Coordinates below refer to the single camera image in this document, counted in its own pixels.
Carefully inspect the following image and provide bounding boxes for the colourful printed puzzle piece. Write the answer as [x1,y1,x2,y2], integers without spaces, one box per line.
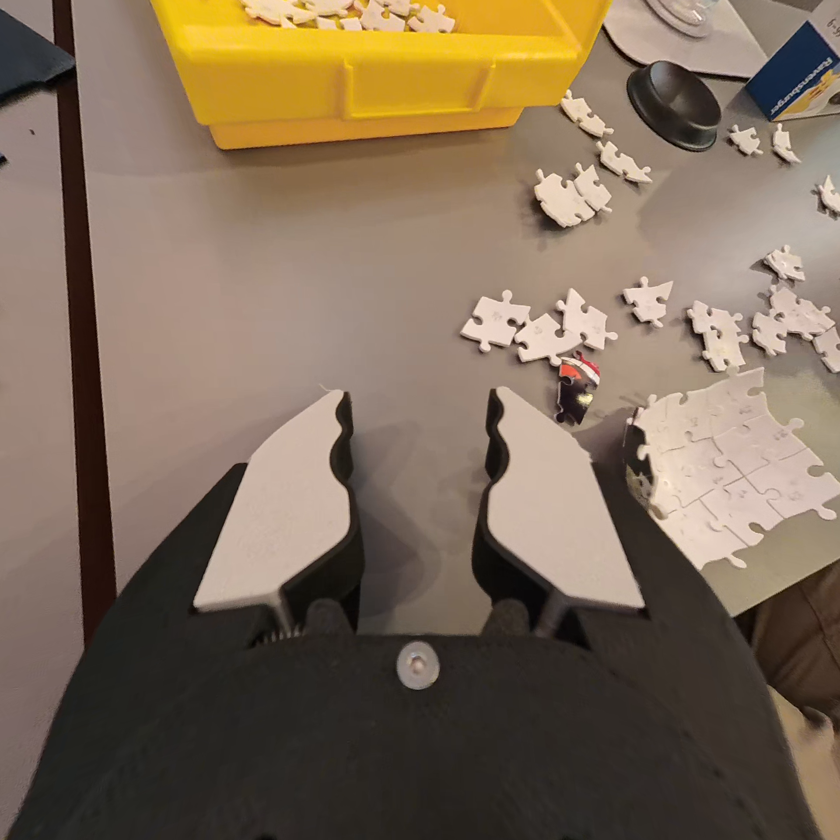
[554,351,602,427]

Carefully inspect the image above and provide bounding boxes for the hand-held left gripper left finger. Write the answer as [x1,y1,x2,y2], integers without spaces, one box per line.
[192,389,366,635]

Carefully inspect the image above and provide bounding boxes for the yellow plastic bin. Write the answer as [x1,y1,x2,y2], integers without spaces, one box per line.
[150,0,615,151]

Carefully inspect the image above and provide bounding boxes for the white puzzle pieces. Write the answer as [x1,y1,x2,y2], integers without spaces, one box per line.
[459,88,840,375]

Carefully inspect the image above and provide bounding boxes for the pile of puzzle pieces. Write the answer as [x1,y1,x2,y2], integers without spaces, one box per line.
[239,0,458,34]

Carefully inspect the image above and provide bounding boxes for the white lamp base plate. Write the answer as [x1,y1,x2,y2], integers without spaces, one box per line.
[602,0,770,80]

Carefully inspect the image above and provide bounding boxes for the dark flat mat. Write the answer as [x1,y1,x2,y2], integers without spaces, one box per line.
[0,10,77,103]

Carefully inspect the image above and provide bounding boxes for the assembled white puzzle section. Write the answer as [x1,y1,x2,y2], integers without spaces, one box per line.
[623,366,840,571]

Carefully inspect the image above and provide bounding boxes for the black round stand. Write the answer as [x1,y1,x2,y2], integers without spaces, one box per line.
[626,60,723,154]

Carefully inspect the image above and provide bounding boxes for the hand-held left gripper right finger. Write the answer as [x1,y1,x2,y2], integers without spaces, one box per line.
[471,386,647,635]

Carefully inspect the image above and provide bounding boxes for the printed puzzle box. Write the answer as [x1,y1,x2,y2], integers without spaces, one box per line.
[745,0,840,123]

